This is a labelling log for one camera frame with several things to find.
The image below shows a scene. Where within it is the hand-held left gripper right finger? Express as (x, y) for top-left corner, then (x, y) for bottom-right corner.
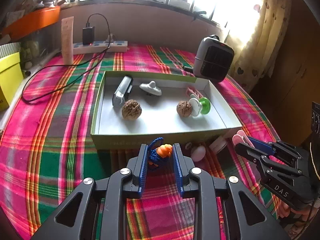
(172, 143), (292, 240)

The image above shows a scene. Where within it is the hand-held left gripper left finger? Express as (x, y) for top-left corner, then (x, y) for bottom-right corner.
(30, 144), (151, 240)

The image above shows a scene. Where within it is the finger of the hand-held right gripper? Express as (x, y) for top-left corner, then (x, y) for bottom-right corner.
(246, 136), (304, 167)
(234, 142), (304, 183)

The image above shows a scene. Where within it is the blue and orange knot toy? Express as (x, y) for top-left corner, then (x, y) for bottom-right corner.
(148, 137), (173, 168)

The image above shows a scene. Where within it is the pink clip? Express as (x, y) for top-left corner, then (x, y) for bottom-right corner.
(186, 86), (202, 100)
(232, 130), (254, 147)

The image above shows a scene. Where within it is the green and white cardboard tray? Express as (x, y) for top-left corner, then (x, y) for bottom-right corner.
(90, 70), (242, 150)

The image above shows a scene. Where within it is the green and white spool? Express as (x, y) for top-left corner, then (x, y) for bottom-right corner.
(188, 97), (211, 117)

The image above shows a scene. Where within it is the silver and black gadget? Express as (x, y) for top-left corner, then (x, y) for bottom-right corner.
(112, 76), (134, 109)

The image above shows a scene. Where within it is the grey and white knob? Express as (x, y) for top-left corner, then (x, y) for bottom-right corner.
(139, 81), (162, 97)

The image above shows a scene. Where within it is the person's right hand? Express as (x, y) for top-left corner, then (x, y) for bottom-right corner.
(277, 200), (312, 222)

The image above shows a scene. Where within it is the brown walnut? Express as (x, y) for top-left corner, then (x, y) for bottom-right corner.
(176, 101), (195, 117)
(122, 99), (143, 118)

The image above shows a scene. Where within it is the wooden cabinet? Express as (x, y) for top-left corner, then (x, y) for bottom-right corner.
(250, 0), (320, 150)

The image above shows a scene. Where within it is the grey space heater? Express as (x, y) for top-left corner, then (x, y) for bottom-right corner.
(193, 35), (235, 82)

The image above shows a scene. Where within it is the plaid blanket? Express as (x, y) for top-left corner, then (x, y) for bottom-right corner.
(0, 44), (283, 240)

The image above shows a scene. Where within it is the heart print curtain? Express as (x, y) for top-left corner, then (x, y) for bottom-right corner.
(220, 0), (293, 93)

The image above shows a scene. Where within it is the white power strip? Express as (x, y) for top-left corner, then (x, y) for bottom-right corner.
(72, 40), (128, 55)

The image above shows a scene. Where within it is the black charger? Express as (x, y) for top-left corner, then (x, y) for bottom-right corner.
(82, 26), (96, 46)

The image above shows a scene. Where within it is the cream tube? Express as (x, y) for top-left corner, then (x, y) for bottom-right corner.
(61, 16), (75, 65)

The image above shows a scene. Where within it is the yellow box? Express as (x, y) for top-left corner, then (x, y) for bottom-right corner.
(0, 52), (24, 112)

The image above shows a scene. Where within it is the glass tank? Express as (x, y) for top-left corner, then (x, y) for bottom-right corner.
(20, 25), (63, 65)

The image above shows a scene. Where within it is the striped gift box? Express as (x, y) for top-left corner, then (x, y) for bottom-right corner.
(0, 42), (22, 58)

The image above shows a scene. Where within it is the orange box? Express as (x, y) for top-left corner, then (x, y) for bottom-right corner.
(1, 6), (61, 40)

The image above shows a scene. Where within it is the orange tray with clutter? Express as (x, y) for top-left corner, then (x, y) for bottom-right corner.
(0, 0), (68, 23)

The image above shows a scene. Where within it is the black cable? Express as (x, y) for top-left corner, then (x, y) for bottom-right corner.
(21, 14), (112, 103)

